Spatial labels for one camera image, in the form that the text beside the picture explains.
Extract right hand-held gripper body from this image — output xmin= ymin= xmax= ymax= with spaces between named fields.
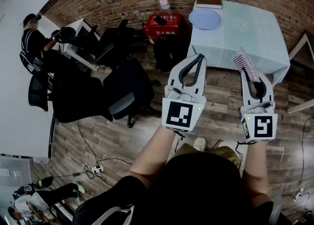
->
xmin=239 ymin=100 xmax=279 ymax=144

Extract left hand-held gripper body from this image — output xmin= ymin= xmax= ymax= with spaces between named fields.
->
xmin=161 ymin=81 xmax=207 ymax=133

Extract large light blue plate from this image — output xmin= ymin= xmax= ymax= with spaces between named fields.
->
xmin=188 ymin=8 xmax=221 ymax=30

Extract person's left forearm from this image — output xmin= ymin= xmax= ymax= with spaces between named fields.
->
xmin=129 ymin=123 xmax=178 ymax=186

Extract person's right forearm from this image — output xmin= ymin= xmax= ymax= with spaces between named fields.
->
xmin=241 ymin=140 xmax=269 ymax=208

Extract black backpack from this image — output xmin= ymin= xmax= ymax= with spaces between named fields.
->
xmin=153 ymin=35 xmax=191 ymax=73

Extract red box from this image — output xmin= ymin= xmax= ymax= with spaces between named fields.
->
xmin=143 ymin=13 xmax=183 ymax=45

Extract pale green tablecloth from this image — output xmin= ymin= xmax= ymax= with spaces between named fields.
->
xmin=186 ymin=0 xmax=291 ymax=86

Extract person's white shoe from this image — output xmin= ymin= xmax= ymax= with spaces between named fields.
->
xmin=193 ymin=137 xmax=207 ymax=151

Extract black ribbed flat case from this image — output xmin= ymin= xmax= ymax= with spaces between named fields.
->
xmin=153 ymin=16 xmax=168 ymax=26

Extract person's olive shorts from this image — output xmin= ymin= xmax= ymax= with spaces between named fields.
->
xmin=171 ymin=143 xmax=241 ymax=169

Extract clear bottle with lilac lid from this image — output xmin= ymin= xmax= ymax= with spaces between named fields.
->
xmin=157 ymin=0 xmax=177 ymax=15

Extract brown hardcover book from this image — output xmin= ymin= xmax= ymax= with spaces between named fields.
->
xmin=196 ymin=0 xmax=223 ymax=9

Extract person's black shirt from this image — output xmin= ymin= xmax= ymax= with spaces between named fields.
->
xmin=73 ymin=151 xmax=293 ymax=225

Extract white desk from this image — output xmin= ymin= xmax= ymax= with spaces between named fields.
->
xmin=36 ymin=14 xmax=104 ymax=72

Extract black headset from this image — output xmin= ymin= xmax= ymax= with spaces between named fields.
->
xmin=50 ymin=26 xmax=77 ymax=45

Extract black mesh office chair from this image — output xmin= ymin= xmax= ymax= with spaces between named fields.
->
xmin=27 ymin=71 xmax=53 ymax=112

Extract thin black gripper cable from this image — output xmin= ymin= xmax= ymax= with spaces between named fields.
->
xmin=235 ymin=140 xmax=257 ymax=169
xmin=171 ymin=129 xmax=186 ymax=154

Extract white furniture frame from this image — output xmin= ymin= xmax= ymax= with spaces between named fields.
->
xmin=286 ymin=32 xmax=314 ymax=114

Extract black floor cable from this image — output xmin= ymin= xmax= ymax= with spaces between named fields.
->
xmin=77 ymin=120 xmax=133 ymax=171
xmin=297 ymin=116 xmax=314 ymax=195

